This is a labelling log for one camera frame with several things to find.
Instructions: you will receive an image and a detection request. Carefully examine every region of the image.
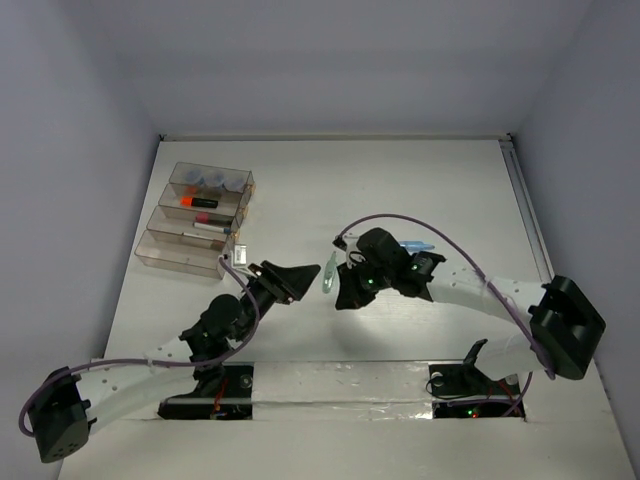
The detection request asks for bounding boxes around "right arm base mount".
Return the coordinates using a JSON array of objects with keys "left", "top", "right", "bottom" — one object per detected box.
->
[{"left": 425, "top": 339, "right": 526, "bottom": 419}]

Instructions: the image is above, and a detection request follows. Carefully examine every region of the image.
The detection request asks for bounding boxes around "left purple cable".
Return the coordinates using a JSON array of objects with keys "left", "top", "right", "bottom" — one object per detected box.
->
[{"left": 18, "top": 255, "right": 261, "bottom": 437}]

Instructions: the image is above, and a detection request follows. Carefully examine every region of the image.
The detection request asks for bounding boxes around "clear tiered organizer box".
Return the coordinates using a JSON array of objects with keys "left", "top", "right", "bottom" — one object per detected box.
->
[{"left": 134, "top": 162, "right": 255, "bottom": 279}]

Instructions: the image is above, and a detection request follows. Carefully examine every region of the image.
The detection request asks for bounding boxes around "clear tub of clips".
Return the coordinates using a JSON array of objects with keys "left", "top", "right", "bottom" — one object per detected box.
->
[{"left": 183, "top": 169, "right": 204, "bottom": 186}]

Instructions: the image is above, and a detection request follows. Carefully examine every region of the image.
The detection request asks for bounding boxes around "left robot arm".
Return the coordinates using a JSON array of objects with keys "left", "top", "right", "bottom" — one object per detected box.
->
[{"left": 19, "top": 261, "right": 321, "bottom": 464}]

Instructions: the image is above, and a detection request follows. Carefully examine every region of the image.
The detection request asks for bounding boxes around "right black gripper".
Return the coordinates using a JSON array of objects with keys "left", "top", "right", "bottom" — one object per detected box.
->
[{"left": 334, "top": 256, "right": 394, "bottom": 310}]

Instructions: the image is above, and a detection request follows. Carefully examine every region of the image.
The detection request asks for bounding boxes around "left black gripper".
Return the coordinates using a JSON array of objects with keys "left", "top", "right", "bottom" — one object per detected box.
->
[{"left": 234, "top": 261, "right": 318, "bottom": 341}]

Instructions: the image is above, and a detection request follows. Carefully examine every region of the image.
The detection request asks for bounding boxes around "blue correction tape pen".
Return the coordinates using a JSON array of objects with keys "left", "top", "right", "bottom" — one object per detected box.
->
[{"left": 400, "top": 241, "right": 435, "bottom": 252}]

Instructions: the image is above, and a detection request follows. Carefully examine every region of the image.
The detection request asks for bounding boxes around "pink cap black highlighter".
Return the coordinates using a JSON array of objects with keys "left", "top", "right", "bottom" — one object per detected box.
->
[{"left": 194, "top": 212, "right": 232, "bottom": 226}]

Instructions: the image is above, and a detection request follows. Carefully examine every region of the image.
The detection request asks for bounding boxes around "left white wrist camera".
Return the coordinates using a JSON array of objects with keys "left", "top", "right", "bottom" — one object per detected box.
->
[{"left": 220, "top": 244, "right": 249, "bottom": 267}]

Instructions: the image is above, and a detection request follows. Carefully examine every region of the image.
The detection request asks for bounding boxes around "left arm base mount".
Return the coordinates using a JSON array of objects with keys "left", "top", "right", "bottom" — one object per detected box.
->
[{"left": 157, "top": 363, "right": 254, "bottom": 421}]

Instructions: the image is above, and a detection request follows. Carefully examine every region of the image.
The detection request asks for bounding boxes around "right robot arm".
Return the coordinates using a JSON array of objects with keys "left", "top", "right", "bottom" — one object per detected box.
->
[{"left": 335, "top": 228, "right": 606, "bottom": 392}]

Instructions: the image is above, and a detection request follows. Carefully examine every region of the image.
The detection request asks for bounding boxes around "orange cap black highlighter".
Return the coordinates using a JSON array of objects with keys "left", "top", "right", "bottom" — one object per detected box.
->
[{"left": 180, "top": 196, "right": 219, "bottom": 209}]

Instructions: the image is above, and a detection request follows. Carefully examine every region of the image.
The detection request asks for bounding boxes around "green correction tape pen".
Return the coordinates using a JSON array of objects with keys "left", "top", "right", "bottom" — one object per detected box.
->
[{"left": 321, "top": 251, "right": 338, "bottom": 294}]

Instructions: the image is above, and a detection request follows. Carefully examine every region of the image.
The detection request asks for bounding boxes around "aluminium rail right edge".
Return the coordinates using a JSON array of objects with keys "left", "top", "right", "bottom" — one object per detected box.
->
[{"left": 498, "top": 133, "right": 579, "bottom": 356}]

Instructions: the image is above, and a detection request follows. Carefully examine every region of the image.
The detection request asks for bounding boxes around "clear clip tub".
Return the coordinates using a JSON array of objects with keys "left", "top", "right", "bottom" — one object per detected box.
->
[
  {"left": 223, "top": 173, "right": 246, "bottom": 193},
  {"left": 203, "top": 169, "right": 226, "bottom": 188}
]

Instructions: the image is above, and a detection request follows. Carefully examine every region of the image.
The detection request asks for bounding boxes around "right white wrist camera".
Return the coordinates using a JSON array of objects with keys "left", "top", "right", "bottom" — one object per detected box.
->
[{"left": 332, "top": 235, "right": 363, "bottom": 268}]

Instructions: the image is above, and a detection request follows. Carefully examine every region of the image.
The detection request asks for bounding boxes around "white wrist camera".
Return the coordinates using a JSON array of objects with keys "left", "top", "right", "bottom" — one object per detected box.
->
[
  {"left": 332, "top": 235, "right": 363, "bottom": 268},
  {"left": 220, "top": 244, "right": 249, "bottom": 267}
]

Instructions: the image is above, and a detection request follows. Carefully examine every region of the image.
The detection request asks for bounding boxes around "blue cap white marker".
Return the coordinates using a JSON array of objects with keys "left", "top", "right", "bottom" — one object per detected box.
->
[{"left": 193, "top": 222, "right": 233, "bottom": 235}]

